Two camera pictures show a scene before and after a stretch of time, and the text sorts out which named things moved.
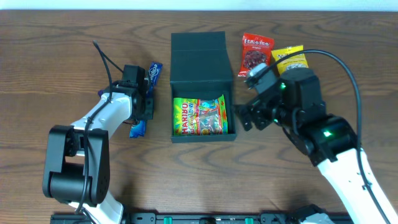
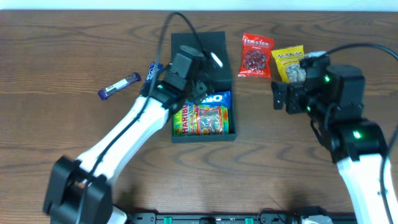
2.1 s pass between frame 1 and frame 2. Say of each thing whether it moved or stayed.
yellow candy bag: stayed
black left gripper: moved
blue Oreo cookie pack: moved
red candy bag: stayed
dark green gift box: stayed
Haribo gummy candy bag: stayed
